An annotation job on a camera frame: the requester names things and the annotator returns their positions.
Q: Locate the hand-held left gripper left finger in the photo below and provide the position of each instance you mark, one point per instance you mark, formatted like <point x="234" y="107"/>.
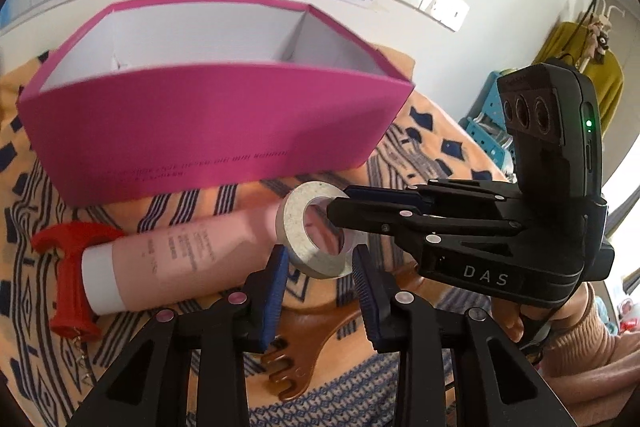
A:
<point x="275" y="292"/>

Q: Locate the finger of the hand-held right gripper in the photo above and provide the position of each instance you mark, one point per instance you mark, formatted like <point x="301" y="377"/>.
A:
<point x="385" y="193"/>
<point x="360" y="214"/>

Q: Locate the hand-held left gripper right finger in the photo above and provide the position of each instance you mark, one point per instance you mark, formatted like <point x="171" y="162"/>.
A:
<point x="367" y="292"/>

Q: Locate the white tape roll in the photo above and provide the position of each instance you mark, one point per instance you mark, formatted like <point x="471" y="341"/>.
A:
<point x="295" y="227"/>

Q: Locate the pink cardboard box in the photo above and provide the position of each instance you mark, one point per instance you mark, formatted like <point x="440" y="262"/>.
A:
<point x="200" y="122"/>

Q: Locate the person's right forearm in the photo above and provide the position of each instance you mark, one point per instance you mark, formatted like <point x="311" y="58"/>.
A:
<point x="585" y="357"/>

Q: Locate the person's right hand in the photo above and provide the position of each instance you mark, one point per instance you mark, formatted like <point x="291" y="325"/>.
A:
<point x="507" y="319"/>

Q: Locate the orange patterned cloth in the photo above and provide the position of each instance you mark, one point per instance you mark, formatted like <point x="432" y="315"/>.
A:
<point x="320" y="294"/>

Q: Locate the brown wooden comb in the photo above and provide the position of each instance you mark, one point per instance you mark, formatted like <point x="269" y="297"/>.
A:
<point x="310" y="337"/>

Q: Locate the blue plastic basket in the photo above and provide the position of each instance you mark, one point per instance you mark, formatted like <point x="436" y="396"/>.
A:
<point x="487" y="142"/>

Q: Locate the pink tube with white cap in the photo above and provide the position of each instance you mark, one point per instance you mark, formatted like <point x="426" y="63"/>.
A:
<point x="190" y="257"/>

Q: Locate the yellow garment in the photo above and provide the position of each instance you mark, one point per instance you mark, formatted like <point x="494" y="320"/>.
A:
<point x="560" y="42"/>

